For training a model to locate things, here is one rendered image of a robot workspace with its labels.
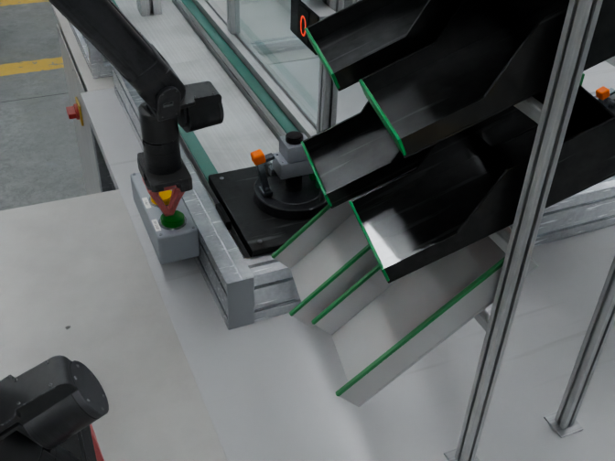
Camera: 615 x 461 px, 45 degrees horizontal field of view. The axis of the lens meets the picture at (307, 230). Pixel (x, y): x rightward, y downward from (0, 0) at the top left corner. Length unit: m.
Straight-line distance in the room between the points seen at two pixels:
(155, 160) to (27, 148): 2.33
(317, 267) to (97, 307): 0.40
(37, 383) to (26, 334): 0.58
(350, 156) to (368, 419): 0.38
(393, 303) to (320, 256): 0.16
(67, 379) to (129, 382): 0.48
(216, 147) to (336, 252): 0.57
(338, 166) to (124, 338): 0.47
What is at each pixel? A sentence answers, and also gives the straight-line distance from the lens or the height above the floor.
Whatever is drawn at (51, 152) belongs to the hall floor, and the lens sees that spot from 3.43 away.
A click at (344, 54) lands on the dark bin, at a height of 1.36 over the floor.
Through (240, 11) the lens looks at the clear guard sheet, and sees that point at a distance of 1.93.
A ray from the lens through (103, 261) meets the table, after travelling 1.38.
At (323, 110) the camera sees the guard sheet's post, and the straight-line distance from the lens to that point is 1.48.
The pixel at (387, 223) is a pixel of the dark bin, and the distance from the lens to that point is 0.88.
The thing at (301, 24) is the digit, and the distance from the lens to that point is 1.40.
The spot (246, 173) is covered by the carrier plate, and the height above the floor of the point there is 0.97.
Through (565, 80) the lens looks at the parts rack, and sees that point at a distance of 0.71.
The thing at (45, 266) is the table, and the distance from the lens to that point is 1.40.
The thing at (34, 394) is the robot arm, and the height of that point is 1.22.
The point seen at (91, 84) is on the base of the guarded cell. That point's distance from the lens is 1.99.
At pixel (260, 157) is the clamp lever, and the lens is 1.24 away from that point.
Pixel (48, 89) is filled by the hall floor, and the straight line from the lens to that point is 3.98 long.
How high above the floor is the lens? 1.72
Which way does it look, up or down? 37 degrees down
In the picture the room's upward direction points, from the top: 2 degrees clockwise
